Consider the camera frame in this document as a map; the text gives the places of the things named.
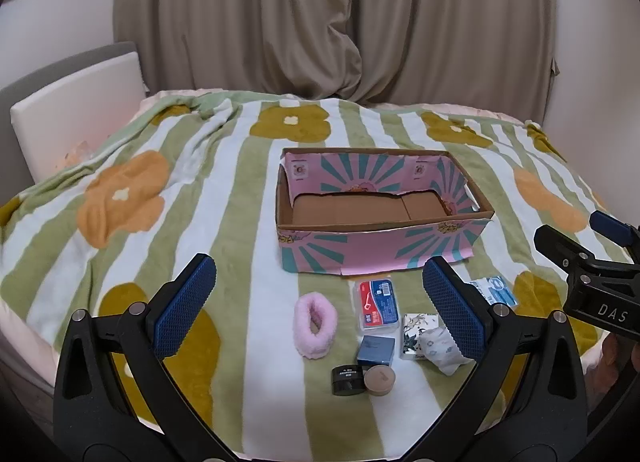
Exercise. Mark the pink printed cardboard box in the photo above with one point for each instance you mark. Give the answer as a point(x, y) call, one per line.
point(350, 252)

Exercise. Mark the beige curtain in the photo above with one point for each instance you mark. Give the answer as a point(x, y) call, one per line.
point(300, 17)

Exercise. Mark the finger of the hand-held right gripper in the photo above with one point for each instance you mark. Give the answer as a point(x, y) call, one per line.
point(565, 249)
point(610, 224)

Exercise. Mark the red blue card packet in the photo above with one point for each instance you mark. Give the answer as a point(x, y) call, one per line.
point(378, 302)

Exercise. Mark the white floral print box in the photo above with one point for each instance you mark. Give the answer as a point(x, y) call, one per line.
point(412, 329)

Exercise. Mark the tan round wooden lid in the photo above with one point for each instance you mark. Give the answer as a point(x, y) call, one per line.
point(380, 381)

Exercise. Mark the white patterned wrapped packet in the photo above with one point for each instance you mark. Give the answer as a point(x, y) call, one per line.
point(440, 349)

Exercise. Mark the green striped flower blanket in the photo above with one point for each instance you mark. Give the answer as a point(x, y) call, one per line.
point(225, 192)

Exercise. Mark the black cosmetic jar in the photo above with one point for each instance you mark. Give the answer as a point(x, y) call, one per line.
point(347, 382)

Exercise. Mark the blue and white packet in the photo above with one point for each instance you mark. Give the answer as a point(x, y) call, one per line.
point(497, 292)

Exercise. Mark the pink fluffy scrunchie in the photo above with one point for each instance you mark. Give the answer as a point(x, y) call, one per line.
point(300, 337)

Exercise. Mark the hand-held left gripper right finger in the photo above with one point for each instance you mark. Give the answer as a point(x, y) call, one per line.
point(452, 312)

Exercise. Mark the white pillow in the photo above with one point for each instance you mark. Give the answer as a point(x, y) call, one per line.
point(75, 102)

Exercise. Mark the small blue square box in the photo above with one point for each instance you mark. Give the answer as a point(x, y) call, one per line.
point(376, 349)

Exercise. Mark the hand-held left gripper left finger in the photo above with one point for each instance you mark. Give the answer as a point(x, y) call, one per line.
point(185, 307)

